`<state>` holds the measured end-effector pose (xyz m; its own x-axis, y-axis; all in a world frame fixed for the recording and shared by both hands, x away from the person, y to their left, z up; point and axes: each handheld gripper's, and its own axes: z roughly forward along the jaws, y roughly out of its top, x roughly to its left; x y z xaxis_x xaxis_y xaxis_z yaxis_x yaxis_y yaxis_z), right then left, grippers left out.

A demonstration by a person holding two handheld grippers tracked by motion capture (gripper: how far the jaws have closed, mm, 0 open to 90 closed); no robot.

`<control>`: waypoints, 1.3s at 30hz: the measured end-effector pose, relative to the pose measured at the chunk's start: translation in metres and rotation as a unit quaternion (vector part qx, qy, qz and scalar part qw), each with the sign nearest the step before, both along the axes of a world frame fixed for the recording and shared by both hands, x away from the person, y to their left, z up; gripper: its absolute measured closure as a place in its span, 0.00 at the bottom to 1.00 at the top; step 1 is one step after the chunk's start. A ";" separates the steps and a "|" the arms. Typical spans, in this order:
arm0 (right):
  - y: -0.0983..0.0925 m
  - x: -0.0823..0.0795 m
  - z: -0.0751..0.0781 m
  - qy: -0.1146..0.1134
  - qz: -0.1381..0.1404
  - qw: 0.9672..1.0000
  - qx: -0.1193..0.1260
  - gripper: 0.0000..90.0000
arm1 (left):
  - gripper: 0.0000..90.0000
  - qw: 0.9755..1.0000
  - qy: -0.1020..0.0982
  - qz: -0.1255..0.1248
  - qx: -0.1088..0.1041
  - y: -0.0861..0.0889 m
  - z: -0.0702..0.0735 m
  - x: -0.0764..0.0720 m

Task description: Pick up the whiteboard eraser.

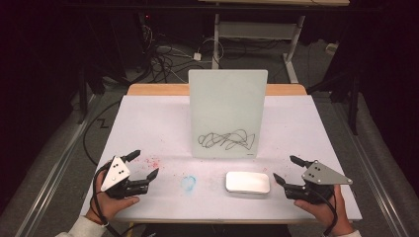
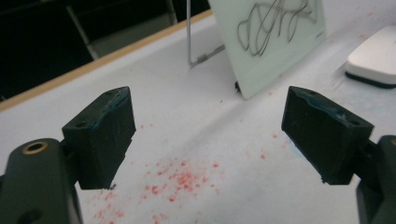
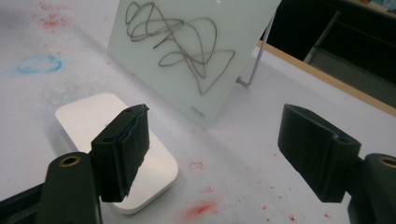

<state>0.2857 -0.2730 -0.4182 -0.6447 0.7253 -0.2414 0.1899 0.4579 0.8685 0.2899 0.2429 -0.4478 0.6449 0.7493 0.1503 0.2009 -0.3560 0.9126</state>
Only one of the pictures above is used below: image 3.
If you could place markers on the white glass whiteboard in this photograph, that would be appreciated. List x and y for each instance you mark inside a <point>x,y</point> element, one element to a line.
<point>174,74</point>

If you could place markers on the white rectangular eraser block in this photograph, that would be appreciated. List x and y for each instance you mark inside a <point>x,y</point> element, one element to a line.
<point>84,118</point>

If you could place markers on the white metal desk frame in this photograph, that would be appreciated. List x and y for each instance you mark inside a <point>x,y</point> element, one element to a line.
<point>348,68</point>

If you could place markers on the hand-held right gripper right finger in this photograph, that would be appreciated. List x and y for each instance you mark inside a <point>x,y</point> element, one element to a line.
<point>314,155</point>

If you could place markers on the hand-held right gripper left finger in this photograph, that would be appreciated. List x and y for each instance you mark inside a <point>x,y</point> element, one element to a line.
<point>115,155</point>

